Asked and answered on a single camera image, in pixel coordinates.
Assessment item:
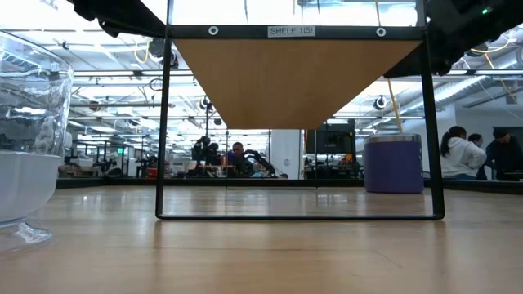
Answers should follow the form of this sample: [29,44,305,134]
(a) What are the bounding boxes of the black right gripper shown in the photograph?
[383,0,491,79]

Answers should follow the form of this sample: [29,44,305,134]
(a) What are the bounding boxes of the black table frame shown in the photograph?
[56,176,523,196]

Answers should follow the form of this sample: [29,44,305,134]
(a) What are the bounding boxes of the black monitor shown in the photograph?
[305,119,357,155]

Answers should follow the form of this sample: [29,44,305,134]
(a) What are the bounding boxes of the person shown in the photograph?
[440,125,488,181]
[485,127,523,182]
[226,141,255,179]
[467,132,490,181]

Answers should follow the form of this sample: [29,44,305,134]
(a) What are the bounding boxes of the yellow cable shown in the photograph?
[387,78,405,134]

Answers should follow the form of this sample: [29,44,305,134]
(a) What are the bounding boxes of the clear glass cup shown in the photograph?
[0,30,75,255]

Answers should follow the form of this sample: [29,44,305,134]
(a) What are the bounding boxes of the purple mug with lid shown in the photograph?
[363,132,425,194]

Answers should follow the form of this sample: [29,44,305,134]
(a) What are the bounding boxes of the wooden shelf with black frame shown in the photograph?
[154,0,446,221]

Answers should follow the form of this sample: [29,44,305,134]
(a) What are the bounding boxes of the white shelf label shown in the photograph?
[267,25,316,38]

